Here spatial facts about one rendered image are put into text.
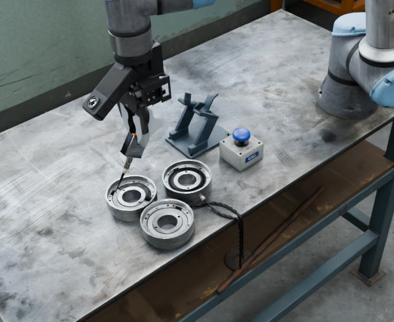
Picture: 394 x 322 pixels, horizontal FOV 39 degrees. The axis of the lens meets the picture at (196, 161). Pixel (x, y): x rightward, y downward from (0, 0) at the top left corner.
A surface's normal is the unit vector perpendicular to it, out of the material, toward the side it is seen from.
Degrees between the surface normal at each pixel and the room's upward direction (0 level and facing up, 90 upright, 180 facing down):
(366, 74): 100
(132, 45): 90
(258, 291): 0
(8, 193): 0
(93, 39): 90
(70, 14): 90
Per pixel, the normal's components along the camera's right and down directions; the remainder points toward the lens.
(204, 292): -0.04, -0.76
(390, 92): 0.33, 0.69
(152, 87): 0.63, 0.49
